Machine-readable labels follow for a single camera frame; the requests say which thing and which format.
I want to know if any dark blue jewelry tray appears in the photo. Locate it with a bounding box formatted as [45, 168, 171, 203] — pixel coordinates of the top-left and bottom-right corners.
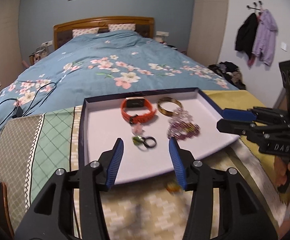
[78, 88, 239, 184]

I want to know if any left floral pillow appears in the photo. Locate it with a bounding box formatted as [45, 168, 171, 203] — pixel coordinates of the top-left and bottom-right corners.
[72, 27, 99, 37]

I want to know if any dark clothes pile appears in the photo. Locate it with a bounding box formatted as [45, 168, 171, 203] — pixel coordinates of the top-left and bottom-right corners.
[208, 61, 246, 90]

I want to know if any left bedside clutter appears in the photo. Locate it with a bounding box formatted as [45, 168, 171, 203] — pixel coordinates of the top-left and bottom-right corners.
[22, 41, 53, 68]

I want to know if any black ring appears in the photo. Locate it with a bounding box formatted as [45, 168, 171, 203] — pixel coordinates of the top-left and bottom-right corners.
[143, 136, 157, 149]

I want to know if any right hand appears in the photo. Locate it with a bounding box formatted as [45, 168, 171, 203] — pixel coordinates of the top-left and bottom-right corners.
[274, 156, 290, 193]

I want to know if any purple bead bracelet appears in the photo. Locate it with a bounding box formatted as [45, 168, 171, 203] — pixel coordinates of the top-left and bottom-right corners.
[166, 119, 201, 141]

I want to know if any wall coat hook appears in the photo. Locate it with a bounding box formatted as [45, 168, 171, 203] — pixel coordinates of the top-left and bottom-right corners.
[246, 0, 263, 12]

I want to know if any amber bangle bracelet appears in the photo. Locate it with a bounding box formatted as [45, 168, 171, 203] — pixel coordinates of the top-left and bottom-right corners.
[157, 97, 183, 117]

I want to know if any right bedside socket panel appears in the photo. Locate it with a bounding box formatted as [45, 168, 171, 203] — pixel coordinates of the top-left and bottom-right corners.
[156, 31, 169, 37]

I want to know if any lilac hanging jacket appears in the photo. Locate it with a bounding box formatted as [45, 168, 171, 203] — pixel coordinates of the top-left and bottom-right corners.
[247, 9, 278, 67]

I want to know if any pink hair tie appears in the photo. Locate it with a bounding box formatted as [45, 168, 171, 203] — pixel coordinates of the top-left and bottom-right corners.
[131, 123, 145, 135]

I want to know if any right floral pillow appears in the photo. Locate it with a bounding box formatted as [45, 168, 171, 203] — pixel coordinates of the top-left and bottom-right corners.
[108, 23, 136, 32]

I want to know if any white wall switch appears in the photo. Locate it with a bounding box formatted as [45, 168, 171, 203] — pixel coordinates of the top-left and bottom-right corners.
[280, 42, 287, 51]

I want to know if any black hanging jacket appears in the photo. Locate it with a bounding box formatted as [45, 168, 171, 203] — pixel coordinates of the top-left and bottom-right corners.
[235, 13, 259, 59]

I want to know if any floral pillow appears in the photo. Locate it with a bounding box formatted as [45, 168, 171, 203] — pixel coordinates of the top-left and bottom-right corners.
[108, 23, 136, 32]
[72, 27, 99, 37]

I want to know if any blue floral duvet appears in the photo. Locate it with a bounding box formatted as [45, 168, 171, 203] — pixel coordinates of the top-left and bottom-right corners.
[0, 30, 235, 132]

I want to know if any patchwork patterned cloth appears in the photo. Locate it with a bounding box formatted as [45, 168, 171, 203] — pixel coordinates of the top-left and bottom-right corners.
[0, 89, 290, 240]

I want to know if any orange smart watch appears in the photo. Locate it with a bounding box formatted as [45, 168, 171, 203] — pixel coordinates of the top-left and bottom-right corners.
[121, 97, 156, 125]

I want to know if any clear crystal bead bracelet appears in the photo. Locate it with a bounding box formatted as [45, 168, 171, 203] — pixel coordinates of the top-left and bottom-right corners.
[171, 107, 194, 124]

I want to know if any wooden headboard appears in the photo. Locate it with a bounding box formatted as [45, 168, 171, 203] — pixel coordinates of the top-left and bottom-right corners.
[53, 16, 155, 50]

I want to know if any wooden chair back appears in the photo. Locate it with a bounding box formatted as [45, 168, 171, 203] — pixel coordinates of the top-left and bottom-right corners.
[0, 181, 14, 239]

